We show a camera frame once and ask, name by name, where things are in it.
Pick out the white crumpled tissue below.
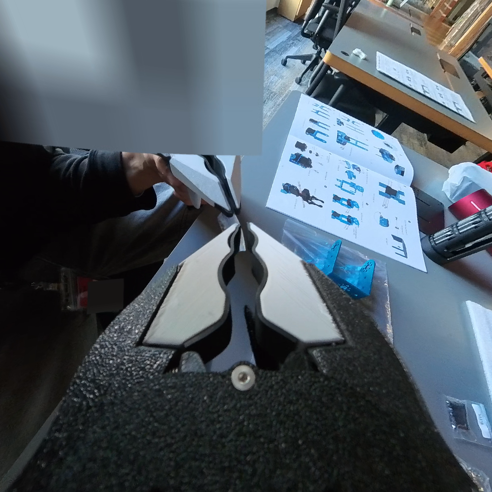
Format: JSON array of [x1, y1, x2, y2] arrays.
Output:
[[442, 161, 492, 201]]

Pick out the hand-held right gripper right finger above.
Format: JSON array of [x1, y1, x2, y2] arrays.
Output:
[[244, 222, 345, 364]]

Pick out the black office chair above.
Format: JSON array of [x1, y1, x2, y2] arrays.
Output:
[[281, 0, 362, 85]]

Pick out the person's left forearm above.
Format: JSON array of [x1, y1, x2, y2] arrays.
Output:
[[0, 142, 158, 231]]

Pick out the black screwdriver bit case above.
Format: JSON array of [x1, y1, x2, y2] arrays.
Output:
[[420, 206, 492, 266]]

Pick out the blue metal bracket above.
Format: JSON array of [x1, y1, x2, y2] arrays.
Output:
[[337, 259, 376, 301], [314, 239, 343, 279]]

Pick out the person's leg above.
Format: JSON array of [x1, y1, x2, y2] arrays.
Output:
[[38, 184, 201, 281]]

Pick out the red metal bottle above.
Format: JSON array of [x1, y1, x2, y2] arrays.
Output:
[[448, 188, 492, 220]]

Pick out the person's left hand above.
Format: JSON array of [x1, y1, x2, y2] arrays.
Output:
[[122, 152, 190, 203]]

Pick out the grey table with wooden edge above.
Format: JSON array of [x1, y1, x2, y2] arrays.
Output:
[[323, 0, 492, 143]]

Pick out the white foam sheet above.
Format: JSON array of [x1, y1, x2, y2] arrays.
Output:
[[465, 300, 492, 406]]

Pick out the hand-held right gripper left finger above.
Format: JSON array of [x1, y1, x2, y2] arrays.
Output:
[[141, 223, 243, 364]]

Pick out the clear plastic bag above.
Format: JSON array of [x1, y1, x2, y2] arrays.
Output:
[[282, 218, 393, 343]]

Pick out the white assembly manual booklet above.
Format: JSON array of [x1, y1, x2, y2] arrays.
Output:
[[266, 93, 428, 273]]

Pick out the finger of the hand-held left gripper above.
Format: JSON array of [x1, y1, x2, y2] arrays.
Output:
[[208, 155, 243, 217], [168, 154, 233, 214]]

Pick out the grey desk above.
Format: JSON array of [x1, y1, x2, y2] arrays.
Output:
[[0, 90, 492, 492]]

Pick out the white printed paper sheet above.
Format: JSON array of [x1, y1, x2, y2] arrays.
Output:
[[375, 51, 477, 124]]

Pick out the wooden cabinet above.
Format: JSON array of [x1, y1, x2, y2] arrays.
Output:
[[277, 0, 308, 22]]

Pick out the small clear parts bag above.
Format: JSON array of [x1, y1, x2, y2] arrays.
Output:
[[445, 396, 492, 446]]

